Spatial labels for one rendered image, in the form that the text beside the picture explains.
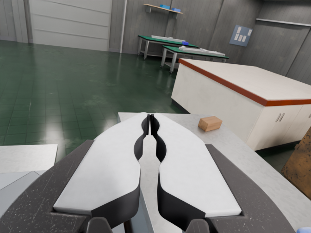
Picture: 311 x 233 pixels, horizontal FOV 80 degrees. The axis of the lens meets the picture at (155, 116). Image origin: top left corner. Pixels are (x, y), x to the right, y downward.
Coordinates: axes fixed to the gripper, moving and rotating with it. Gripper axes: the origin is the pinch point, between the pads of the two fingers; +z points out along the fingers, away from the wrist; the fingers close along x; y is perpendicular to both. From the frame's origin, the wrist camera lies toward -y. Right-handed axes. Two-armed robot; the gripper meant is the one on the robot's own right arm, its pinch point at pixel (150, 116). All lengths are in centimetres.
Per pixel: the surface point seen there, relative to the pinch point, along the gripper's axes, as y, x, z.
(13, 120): 122, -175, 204
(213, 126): 43, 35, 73
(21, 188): 54, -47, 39
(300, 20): -36, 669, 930
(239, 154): 46, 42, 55
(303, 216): 48, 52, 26
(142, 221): 48, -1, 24
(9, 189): 53, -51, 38
